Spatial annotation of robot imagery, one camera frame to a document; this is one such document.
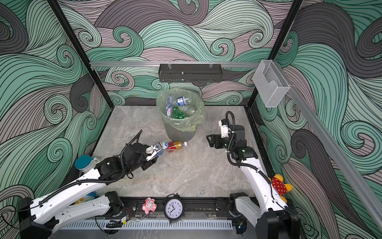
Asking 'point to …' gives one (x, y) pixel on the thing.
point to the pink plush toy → (149, 205)
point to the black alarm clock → (173, 207)
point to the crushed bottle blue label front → (159, 152)
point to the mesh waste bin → (176, 135)
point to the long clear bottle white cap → (170, 100)
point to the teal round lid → (83, 161)
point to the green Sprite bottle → (176, 114)
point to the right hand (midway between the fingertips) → (212, 136)
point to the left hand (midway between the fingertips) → (153, 149)
